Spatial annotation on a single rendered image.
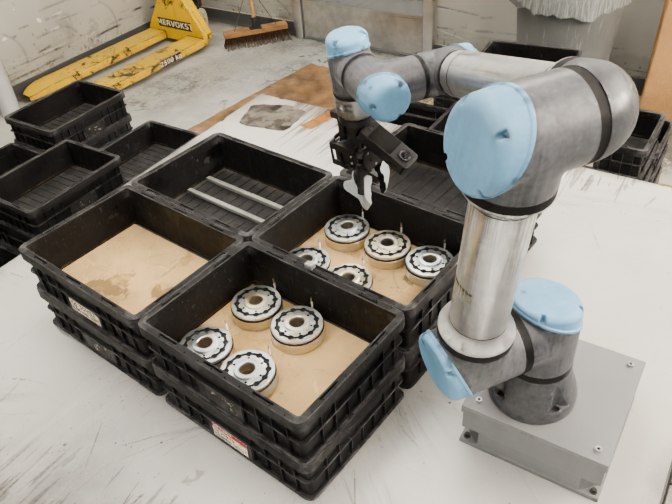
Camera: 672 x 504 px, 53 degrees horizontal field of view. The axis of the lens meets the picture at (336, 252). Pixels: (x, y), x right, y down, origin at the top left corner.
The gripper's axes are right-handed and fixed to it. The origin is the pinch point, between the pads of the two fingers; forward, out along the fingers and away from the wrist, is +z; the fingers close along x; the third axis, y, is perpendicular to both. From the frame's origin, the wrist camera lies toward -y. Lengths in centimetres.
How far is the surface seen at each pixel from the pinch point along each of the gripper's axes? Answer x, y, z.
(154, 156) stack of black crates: -40, 151, 69
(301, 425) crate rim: 48, -19, 1
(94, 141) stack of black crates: -27, 169, 58
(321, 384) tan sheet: 35.9, -11.2, 12.4
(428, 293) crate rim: 12.8, -19.7, 5.5
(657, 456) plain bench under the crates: 8, -63, 29
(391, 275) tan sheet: 4.4, -4.7, 16.6
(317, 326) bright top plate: 26.7, -3.3, 10.8
